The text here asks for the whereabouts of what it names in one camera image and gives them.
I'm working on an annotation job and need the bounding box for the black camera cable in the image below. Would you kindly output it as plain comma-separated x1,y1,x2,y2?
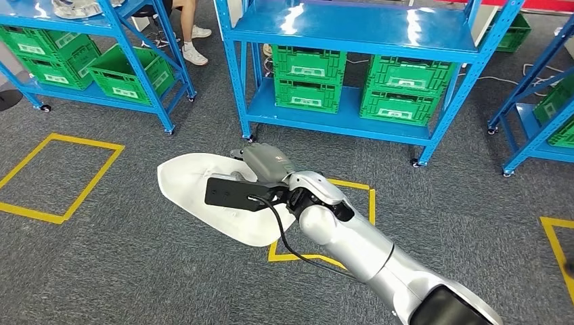
248,195,364,284

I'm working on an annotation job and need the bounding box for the yellow floor tape square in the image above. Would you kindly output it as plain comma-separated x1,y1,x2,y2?
267,178,376,271
540,216,574,303
0,132,126,225

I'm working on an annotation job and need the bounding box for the white curved plastic part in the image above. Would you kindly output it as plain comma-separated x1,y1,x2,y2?
156,152,297,248

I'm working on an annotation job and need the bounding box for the black round stanchion base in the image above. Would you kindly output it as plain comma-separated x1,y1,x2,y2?
0,89,24,113

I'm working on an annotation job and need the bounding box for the white power cable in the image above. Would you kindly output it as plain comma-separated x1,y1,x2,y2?
457,62,566,98

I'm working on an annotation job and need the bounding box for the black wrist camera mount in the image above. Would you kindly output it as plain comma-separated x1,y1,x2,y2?
204,177,290,213

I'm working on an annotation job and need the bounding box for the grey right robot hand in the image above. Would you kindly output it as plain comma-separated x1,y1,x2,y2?
231,142,297,185

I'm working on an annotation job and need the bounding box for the blue metal shelf rack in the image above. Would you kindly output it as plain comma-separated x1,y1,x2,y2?
486,18,574,178
0,0,198,135
214,0,525,169

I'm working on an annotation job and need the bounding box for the translucent plastic part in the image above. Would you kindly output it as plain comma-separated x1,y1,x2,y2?
51,0,127,20

